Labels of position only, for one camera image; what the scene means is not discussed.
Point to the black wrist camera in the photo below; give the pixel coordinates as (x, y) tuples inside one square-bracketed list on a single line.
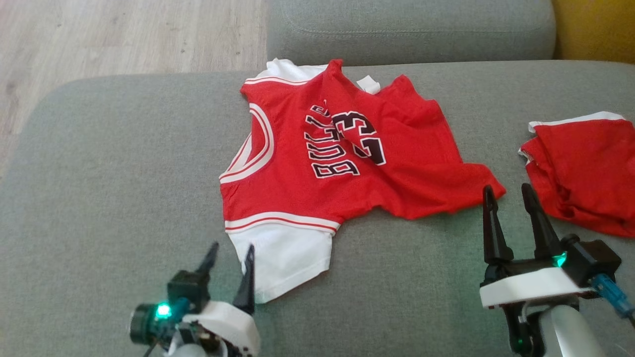
[(593, 258), (186, 292)]

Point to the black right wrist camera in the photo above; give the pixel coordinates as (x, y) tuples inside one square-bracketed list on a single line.
[(593, 258)]

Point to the yellow upholstered panel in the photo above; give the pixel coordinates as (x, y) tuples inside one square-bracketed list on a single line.
[(595, 27)]

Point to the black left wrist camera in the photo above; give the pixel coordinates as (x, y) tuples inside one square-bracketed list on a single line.
[(186, 292)]

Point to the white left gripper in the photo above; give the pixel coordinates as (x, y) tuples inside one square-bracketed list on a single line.
[(230, 327)]

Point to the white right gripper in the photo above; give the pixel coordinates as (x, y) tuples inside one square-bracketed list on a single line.
[(531, 287)]

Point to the large grey sofa seat cushion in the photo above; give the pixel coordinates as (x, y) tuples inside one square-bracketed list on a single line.
[(124, 198)]

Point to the small grey sofa cushion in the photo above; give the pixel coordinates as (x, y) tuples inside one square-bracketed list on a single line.
[(412, 29)]

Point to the red shorts with white stripe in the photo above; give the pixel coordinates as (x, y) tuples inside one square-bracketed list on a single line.
[(585, 168)]

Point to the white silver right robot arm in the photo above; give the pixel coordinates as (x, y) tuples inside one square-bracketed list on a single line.
[(565, 332)]

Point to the red Bulls jersey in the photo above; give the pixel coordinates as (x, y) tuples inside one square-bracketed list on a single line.
[(397, 173)]

